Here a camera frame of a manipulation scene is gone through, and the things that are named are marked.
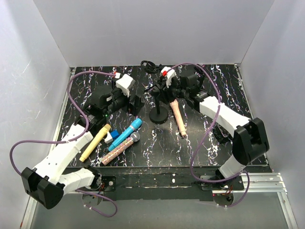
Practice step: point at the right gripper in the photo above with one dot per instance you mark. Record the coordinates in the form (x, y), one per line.
(163, 96)

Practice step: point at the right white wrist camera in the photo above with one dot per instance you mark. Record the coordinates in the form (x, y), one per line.
(167, 73)

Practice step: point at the black tripod shock-mount stand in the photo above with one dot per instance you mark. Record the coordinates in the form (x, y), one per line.
(152, 68)

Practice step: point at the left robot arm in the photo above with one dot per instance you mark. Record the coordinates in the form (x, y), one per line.
(46, 182)

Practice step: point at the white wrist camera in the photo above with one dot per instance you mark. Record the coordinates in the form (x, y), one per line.
(124, 82)
(167, 73)

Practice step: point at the blue and white block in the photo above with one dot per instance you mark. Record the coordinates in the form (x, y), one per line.
(111, 136)

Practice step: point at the pink microphone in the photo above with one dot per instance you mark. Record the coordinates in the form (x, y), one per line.
(176, 111)

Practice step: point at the glitter rhinestone microphone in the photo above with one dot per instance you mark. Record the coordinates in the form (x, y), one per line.
(133, 138)

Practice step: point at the cyan blue microphone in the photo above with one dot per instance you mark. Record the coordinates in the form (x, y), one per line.
(132, 127)

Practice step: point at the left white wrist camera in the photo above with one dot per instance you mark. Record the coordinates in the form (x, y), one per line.
(124, 82)

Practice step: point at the cream yellow microphone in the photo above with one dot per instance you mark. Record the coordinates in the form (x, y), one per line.
(99, 136)

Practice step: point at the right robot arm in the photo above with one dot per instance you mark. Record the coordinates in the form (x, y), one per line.
(248, 136)

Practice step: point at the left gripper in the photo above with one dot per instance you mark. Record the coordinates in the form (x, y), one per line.
(135, 108)

